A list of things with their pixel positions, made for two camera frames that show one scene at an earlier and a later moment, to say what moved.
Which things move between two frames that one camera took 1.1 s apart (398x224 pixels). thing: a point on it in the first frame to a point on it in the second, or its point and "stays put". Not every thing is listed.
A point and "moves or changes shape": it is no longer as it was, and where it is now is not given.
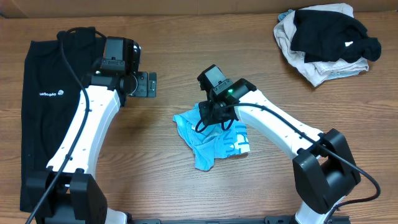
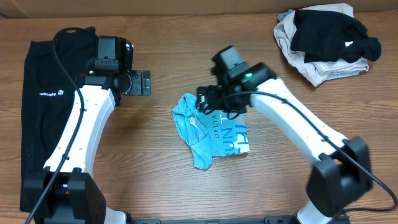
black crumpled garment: x=324 y=36 stays put
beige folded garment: x=315 y=72 stays put
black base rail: x=268 y=219 stays put
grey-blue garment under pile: x=282 y=15 stays put
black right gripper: x=204 y=107 to x=212 y=91
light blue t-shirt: x=210 y=142 moves or changes shape
